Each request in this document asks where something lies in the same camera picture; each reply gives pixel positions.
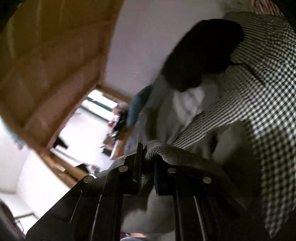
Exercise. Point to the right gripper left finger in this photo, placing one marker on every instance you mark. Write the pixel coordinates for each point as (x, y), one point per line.
(92, 209)

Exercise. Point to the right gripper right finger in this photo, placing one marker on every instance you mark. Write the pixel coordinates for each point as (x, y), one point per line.
(203, 209)

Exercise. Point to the dark green zip hoodie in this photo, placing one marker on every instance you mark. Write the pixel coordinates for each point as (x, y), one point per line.
(224, 151)

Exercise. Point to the clutter on headboard shelf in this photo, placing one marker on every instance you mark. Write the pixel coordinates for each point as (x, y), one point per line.
(115, 139)

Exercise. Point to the grey folded duvet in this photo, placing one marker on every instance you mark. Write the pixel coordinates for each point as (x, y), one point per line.
(157, 120)

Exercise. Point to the white striped garment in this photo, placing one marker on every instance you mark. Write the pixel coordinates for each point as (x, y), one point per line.
(193, 101)

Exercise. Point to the black white checkered bedsheet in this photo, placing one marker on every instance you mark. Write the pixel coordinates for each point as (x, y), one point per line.
(258, 90)

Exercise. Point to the teal pillow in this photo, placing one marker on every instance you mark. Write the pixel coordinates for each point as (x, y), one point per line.
(137, 104)

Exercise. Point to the black fuzzy garment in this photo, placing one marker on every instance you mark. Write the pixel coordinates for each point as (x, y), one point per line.
(204, 51)

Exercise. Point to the red striped pillow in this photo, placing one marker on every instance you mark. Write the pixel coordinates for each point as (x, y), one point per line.
(266, 7)

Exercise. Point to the wooden bunk bed frame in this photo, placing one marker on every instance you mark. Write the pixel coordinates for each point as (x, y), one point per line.
(53, 54)

